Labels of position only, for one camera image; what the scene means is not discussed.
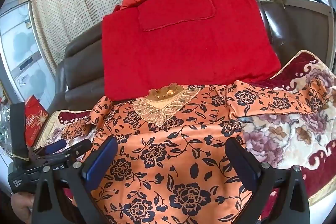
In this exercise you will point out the red gift box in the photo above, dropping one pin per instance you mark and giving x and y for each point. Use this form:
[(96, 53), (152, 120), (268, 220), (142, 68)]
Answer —
[(34, 121)]

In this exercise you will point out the red folded blanket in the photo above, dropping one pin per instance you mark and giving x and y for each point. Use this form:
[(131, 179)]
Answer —
[(183, 43)]

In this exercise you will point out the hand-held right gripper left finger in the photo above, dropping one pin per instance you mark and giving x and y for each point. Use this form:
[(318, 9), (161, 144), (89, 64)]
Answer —
[(101, 161)]

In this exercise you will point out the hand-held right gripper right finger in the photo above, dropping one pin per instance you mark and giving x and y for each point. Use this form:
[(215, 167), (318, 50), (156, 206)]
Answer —
[(248, 174)]

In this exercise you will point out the person's left hand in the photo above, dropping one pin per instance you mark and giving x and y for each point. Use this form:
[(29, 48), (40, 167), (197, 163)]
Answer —
[(22, 208)]

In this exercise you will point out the floral fleece blanket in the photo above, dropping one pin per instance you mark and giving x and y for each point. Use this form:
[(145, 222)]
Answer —
[(288, 134)]

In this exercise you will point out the white refrigerator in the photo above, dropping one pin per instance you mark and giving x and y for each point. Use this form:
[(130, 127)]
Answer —
[(23, 56)]

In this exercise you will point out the orange floral blouse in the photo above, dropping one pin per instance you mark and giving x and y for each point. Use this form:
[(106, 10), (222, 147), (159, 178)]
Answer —
[(170, 148)]

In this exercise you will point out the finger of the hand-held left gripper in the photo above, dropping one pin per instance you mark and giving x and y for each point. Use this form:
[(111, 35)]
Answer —
[(56, 146), (81, 146)]

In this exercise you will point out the brown leather sofa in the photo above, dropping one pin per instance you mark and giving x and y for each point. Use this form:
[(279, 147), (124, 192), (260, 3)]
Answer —
[(81, 69)]

